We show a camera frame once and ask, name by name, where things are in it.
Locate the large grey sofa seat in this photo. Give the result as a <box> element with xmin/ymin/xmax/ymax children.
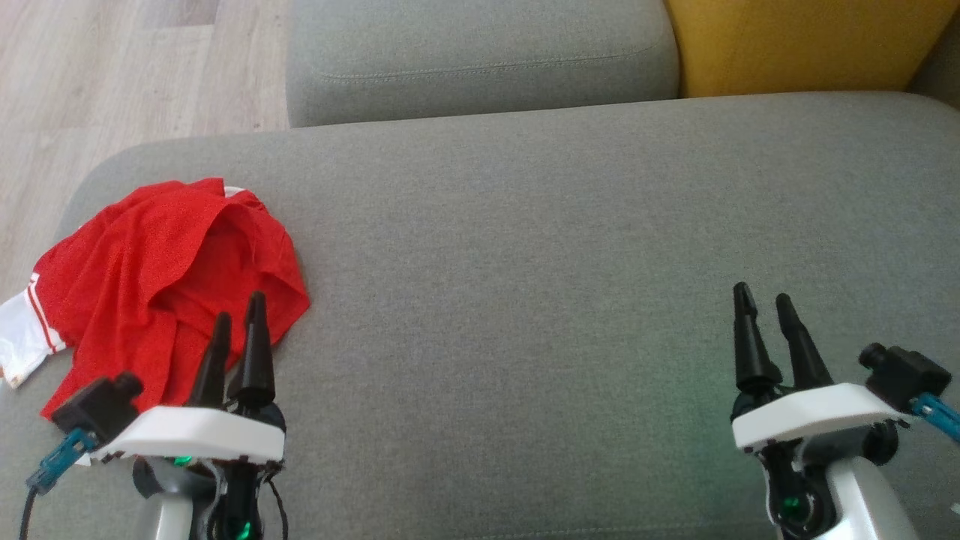
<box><xmin>0</xmin><ymin>91</ymin><xmax>960</xmax><ymax>540</ymax></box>

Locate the large yellow sofa back cushion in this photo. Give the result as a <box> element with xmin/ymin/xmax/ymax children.
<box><xmin>664</xmin><ymin>0</ymin><xmax>960</xmax><ymax>99</ymax></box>

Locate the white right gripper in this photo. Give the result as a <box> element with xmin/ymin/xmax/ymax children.
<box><xmin>731</xmin><ymin>282</ymin><xmax>912</xmax><ymax>453</ymax></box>

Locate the arm cable teal plug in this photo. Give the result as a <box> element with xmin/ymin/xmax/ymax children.
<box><xmin>19</xmin><ymin>427</ymin><xmax>100</xmax><ymax>540</ymax></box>
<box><xmin>910</xmin><ymin>393</ymin><xmax>960</xmax><ymax>443</ymax></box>

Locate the right arm cable teal plug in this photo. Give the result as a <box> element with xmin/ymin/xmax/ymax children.
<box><xmin>910</xmin><ymin>393</ymin><xmax>960</xmax><ymax>443</ymax></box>

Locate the red and white basketball jersey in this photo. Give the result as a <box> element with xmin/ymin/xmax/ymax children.
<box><xmin>0</xmin><ymin>180</ymin><xmax>226</xmax><ymax>422</ymax></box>

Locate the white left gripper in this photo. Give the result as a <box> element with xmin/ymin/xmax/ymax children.
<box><xmin>90</xmin><ymin>291</ymin><xmax>287</xmax><ymax>464</ymax></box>

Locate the left arm cable teal plug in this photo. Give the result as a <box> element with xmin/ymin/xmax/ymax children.
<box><xmin>19</xmin><ymin>427</ymin><xmax>100</xmax><ymax>540</ymax></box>

